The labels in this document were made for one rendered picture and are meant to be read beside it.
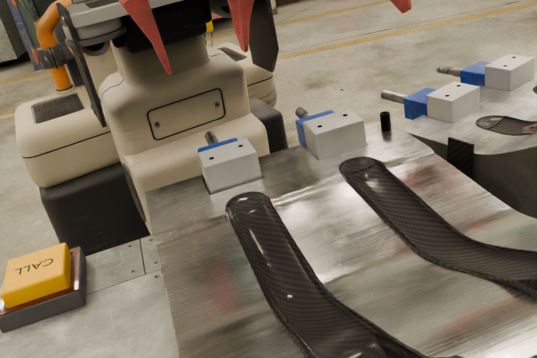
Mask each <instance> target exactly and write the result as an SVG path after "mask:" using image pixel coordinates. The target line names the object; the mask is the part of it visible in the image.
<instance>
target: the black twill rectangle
mask: <svg viewBox="0 0 537 358"><path fill-rule="evenodd" d="M474 148H475V144H472V143H470V142H466V141H462V140H459V139H456V138H453V137H449V138H448V141H447V162H448V163H450V164H451V165H453V166H454V167H456V168H457V169H458V170H459V171H460V172H462V173H464V174H465V175H466V176H468V177H469V178H471V179H472V170H473V159H474Z"/></svg>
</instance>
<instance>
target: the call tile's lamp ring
mask: <svg viewBox="0 0 537 358"><path fill-rule="evenodd" d="M70 253H74V257H73V273H72V287H71V288H67V289H64V290H62V291H59V292H55V293H52V294H50V295H47V296H43V297H40V298H38V299H35V300H31V301H28V302H26V303H23V304H19V305H17V306H14V307H12V308H8V309H5V310H4V306H5V304H4V302H3V300H2V298H1V296H0V316H3V315H6V314H8V313H11V312H15V311H18V310H20V309H23V308H27V307H30V306H32V305H35V304H39V303H42V302H44V301H47V300H51V299H53V298H56V297H59V296H63V295H65V294H68V293H71V292H74V291H77V290H79V270H80V246H79V247H77V248H74V249H70Z"/></svg>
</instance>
